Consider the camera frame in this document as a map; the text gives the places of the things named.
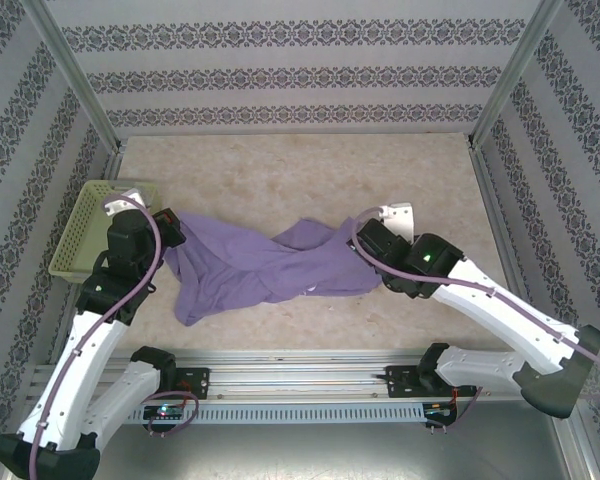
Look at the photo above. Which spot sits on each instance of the aluminium frame post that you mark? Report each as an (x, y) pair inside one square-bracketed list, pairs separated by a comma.
[(517, 65), (70, 65)]

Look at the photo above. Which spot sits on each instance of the aluminium mounting rail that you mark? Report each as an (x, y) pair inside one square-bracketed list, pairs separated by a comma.
[(300, 375)]

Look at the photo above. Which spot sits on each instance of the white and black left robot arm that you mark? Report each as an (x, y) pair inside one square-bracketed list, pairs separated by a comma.
[(80, 360)]

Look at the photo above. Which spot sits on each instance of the pale green perforated plastic basket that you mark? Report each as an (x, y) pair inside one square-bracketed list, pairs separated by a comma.
[(75, 235)]

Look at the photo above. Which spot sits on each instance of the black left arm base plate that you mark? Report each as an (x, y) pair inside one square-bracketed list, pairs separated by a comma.
[(197, 382)]

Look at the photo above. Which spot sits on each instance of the grey metal sheet panel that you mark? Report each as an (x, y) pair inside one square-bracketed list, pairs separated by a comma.
[(300, 455)]

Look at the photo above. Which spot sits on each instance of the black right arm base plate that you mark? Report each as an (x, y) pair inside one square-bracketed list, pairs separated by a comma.
[(397, 380)]

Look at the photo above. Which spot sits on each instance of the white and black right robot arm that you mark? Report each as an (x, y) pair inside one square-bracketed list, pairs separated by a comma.
[(505, 320)]

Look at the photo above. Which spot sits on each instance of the aluminium side rail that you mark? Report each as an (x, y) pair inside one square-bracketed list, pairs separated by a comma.
[(490, 200), (111, 165)]

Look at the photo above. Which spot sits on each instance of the purple t-shirt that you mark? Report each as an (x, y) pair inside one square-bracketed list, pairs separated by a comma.
[(230, 260)]

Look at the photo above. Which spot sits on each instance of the left controller board green light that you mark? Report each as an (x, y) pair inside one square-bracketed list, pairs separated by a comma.
[(165, 411)]

